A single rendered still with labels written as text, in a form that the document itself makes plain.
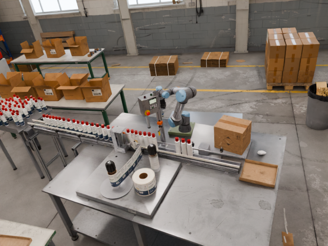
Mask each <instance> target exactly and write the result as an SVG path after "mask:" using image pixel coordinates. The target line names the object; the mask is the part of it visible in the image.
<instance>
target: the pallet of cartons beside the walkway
mask: <svg viewBox="0 0 328 246"><path fill-rule="evenodd" d="M319 46H320V44H319V42H318V40H317V39H316V37H315V35H314V33H313V32H302V33H297V31H296V28H295V27H294V28H282V30H281V29H280V28H276V29H275V28H274V29H267V38H266V52H265V74H266V85H267V90H272V87H273V86H284V89H285V90H293V86H304V87H305V90H306V91H308V88H309V86H311V85H312V80H313V77H314V72H315V67H316V62H317V57H318V52H319Z"/></svg>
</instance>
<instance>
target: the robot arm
mask: <svg viewBox="0 0 328 246"><path fill-rule="evenodd" d="M156 91H158V92H159V98H160V104H161V105H160V106H161V111H162V113H164V111H163V110H164V109H165V107H166V102H165V98H166V99H167V98H168V97H169V96H171V95H174V94H176V100H177V104H176V107H175V111H174V113H173V114H172V115H171V118H168V123H169V125H170V126H171V127H176V126H179V131H180V132H182V133H188V132H190V131H191V125H190V113H189V112H187V111H183V109H184V106H185V104H186V103H187V102H188V100H189V99H191V98H194V97H195V96H196V94H197V89H196V88H195V87H193V86H190V87H187V88H178V87H174V88H171V89H168V90H163V88H162V87H161V86H157V87H156Z"/></svg>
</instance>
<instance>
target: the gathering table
mask: <svg viewBox="0 0 328 246"><path fill-rule="evenodd" d="M46 107H47V109H48V110H47V111H44V110H42V113H39V112H38V111H37V110H36V109H35V111H33V115H29V116H30V118H29V119H27V118H24V119H23V120H24V122H25V123H24V124H25V126H21V125H20V126H16V124H15V122H14V121H12V122H10V121H8V123H9V125H8V126H5V125H4V124H3V126H0V130H2V131H6V132H10V133H15V134H19V136H20V138H21V140H22V142H23V144H24V146H25V148H26V150H27V152H28V154H29V156H30V158H31V160H32V162H33V164H34V166H35V168H36V169H37V171H38V173H39V175H40V177H41V179H44V178H45V176H44V175H43V173H42V171H41V169H40V167H39V165H38V163H37V161H36V159H35V157H34V155H33V153H32V151H31V149H30V147H29V146H27V144H26V143H25V142H26V139H25V137H24V134H23V130H24V129H26V128H27V127H28V126H29V125H30V124H28V123H33V122H36V121H33V120H32V119H34V120H41V118H43V116H42V114H45V115H47V114H48V115H51V112H52V111H53V110H52V107H51V106H48V105H46ZM51 116H52V115H51ZM57 139H58V141H59V144H60V146H61V149H62V151H63V153H64V155H65V157H68V155H67V152H66V150H65V147H64V145H63V142H62V140H61V138H57ZM0 147H1V149H2V150H3V152H4V154H5V155H6V157H7V159H8V161H9V162H10V164H11V166H12V168H13V170H16V169H17V168H16V166H15V164H14V162H13V161H12V159H11V157H10V155H9V153H8V152H7V150H6V148H5V146H4V144H3V143H2V141H1V139H0Z"/></svg>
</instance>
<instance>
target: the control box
mask: <svg viewBox="0 0 328 246"><path fill-rule="evenodd" d="M151 93H152V92H150V93H148V94H145V95H142V96H140V97H138V102H139V107H140V112H141V114H142V115H143V116H144V117H146V116H147V114H146V113H147V112H150V115H151V114H153V113H156V112H158V111H159V108H158V107H155V108H153V109H150V107H149V106H151V105H154V104H156V103H157V105H158V101H157V102H156V103H153V104H151V105H149V99H152V98H155V97H156V100H157V96H156V95H155V94H154V95H153V93H152V95H153V96H150V94H151ZM144 96H146V99H144Z"/></svg>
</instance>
